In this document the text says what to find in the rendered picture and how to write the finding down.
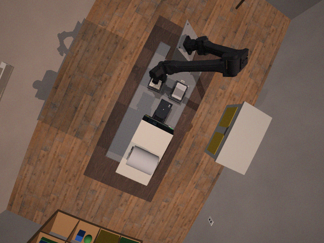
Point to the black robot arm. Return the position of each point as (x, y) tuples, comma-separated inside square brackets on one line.
[(231, 63)]

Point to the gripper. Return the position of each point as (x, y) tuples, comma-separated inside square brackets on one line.
[(164, 78)]

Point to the grey cylinder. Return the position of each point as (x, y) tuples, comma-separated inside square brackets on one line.
[(143, 160)]

